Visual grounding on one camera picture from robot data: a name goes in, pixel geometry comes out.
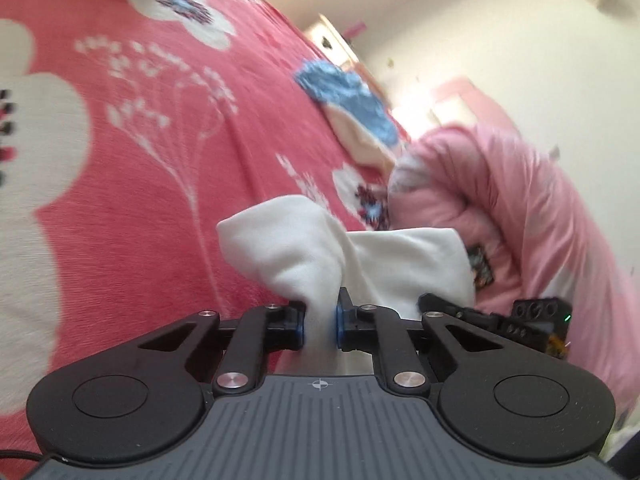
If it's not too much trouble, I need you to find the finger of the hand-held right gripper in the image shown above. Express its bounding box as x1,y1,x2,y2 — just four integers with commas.
416,293,507,342

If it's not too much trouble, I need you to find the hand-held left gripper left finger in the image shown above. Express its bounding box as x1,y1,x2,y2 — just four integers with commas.
137,301,307,396

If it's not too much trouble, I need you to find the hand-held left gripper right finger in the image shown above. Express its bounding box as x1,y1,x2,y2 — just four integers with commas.
336,287,504,397

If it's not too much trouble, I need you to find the white t-shirt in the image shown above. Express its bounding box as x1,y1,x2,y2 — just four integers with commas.
216,195,477,377

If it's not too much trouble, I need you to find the pink quilt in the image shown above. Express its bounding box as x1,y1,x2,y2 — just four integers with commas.
387,120,640,413

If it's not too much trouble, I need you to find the cream cloth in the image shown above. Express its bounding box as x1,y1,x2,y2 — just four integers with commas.
325,104,403,177

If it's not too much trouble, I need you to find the red floral bedsheet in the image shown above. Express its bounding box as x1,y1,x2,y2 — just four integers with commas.
0,0,417,443

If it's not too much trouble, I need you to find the blue patterned cloth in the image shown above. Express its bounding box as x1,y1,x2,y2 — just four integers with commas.
294,59,402,147

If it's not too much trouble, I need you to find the wooden nightstand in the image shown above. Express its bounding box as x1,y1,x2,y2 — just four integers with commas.
303,12,375,75

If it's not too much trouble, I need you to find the thin black cable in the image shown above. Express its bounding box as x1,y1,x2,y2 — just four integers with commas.
0,448,49,462

